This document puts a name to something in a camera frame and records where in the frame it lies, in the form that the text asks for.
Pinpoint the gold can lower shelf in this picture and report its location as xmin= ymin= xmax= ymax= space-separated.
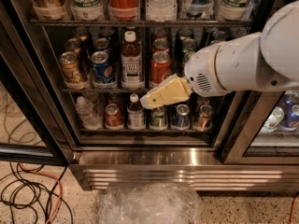
xmin=194 ymin=105 xmax=214 ymax=131

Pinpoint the blue can right fridge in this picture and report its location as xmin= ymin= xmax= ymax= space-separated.
xmin=279 ymin=105 xmax=299 ymax=131

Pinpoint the red Coca-Cola can front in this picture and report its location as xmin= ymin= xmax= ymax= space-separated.
xmin=150 ymin=51 xmax=172 ymax=84

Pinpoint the white green soda bottle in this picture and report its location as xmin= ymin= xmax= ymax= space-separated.
xmin=71 ymin=0 xmax=103 ymax=21

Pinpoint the clear water bottle top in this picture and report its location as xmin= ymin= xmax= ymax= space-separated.
xmin=146 ymin=0 xmax=178 ymax=22

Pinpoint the green can lower shelf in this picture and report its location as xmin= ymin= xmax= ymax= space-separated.
xmin=150 ymin=107 xmax=166 ymax=128

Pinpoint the blue Pepsi can front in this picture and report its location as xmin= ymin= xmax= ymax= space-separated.
xmin=91 ymin=51 xmax=115 ymax=84

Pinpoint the black cable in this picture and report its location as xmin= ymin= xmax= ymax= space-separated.
xmin=0 ymin=161 xmax=74 ymax=224

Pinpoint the red Coca-Cola bottle top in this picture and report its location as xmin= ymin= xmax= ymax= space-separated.
xmin=110 ymin=0 xmax=139 ymax=21

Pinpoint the left fridge glass door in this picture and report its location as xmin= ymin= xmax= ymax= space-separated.
xmin=0 ymin=24 xmax=73 ymax=166

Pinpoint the clear plastic bag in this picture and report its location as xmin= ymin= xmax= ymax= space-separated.
xmin=99 ymin=183 xmax=202 ymax=224

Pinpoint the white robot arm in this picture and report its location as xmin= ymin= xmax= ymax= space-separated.
xmin=140 ymin=1 xmax=299 ymax=109

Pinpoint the gold can front left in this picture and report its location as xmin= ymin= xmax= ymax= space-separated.
xmin=59 ymin=51 xmax=87 ymax=84

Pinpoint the brown tea bottle white cap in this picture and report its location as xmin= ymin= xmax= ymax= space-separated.
xmin=121 ymin=31 xmax=144 ymax=85

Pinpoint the clear water bottle lower shelf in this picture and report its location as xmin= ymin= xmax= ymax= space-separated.
xmin=75 ymin=96 xmax=102 ymax=130

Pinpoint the green can front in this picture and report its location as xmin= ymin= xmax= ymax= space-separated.
xmin=178 ymin=51 xmax=194 ymax=77

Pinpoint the steel fridge base grille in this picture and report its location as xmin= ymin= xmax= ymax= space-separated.
xmin=70 ymin=165 xmax=299 ymax=192

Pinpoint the tea bottle lower shelf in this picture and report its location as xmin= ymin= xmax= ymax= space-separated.
xmin=127 ymin=93 xmax=145 ymax=130

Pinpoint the red can lower shelf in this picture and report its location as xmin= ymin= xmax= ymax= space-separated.
xmin=105 ymin=104 xmax=122 ymax=128

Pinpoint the blue can lower shelf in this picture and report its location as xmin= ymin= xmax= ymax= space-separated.
xmin=172 ymin=104 xmax=190 ymax=130

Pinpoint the orange cable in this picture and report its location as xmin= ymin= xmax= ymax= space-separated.
xmin=18 ymin=161 xmax=64 ymax=224

